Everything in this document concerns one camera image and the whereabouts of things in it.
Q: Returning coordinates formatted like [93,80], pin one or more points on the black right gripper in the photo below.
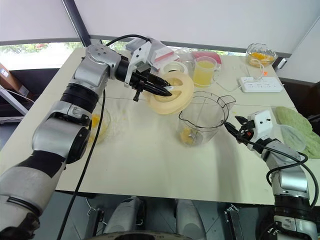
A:
[246,133]

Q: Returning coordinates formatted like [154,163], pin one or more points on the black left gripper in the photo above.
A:
[138,80]

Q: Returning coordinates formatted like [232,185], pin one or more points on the cream blender lid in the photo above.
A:
[180,95]

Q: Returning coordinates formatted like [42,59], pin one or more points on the yellow item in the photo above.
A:
[187,136]

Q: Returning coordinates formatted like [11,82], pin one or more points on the clear plastic cap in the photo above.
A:
[292,138]

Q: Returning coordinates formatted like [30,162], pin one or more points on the green cloth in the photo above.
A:
[297,117]

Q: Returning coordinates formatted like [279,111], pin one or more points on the low glass bowl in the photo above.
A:
[105,125]

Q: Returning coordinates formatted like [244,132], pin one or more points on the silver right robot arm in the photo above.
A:
[290,180]

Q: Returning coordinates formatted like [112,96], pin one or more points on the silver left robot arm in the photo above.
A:
[60,135]

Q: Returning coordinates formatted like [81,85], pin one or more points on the clear bag with yellow contents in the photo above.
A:
[261,58]

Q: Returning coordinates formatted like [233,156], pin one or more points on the cream blender base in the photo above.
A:
[175,67]

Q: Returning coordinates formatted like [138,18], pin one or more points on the plastic bag with dark cloth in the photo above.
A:
[162,51]

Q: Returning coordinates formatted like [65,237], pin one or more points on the clear plastic blender jar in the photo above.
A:
[202,117]

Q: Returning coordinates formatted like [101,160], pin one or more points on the crumpled clear plastic bag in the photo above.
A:
[186,56]

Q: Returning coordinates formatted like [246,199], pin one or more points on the white power strip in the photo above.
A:
[261,85]

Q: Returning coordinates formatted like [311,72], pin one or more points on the measuring cup with yellow juice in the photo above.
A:
[203,73]

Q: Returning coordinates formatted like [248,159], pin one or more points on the pink plastic lid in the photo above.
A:
[215,56]

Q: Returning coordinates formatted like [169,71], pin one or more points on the scalloped glass bowl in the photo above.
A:
[261,52]

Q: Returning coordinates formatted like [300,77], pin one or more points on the grey rounded robot leg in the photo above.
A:
[188,217]
[125,215]

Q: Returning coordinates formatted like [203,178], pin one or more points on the brown cardboard box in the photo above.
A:
[10,80]

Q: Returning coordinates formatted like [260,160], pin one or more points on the dark round robot torso rim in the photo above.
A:
[137,236]

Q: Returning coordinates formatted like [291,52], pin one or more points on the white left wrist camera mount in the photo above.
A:
[140,53]

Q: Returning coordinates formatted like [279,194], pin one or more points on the black table bracket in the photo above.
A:
[97,220]
[231,220]

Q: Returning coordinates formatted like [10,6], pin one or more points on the dark window post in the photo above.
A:
[77,22]

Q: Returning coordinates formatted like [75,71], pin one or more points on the white metal frame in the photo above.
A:
[15,105]

